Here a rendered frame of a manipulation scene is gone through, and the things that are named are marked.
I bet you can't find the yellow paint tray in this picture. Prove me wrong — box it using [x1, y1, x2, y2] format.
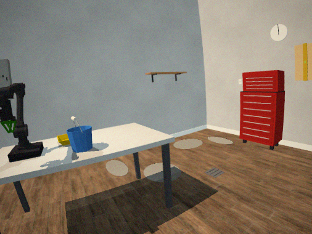
[57, 134, 70, 146]

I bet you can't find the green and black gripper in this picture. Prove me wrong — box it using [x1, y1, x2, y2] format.
[0, 108, 17, 133]

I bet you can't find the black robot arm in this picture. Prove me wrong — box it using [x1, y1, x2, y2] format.
[0, 83, 31, 150]

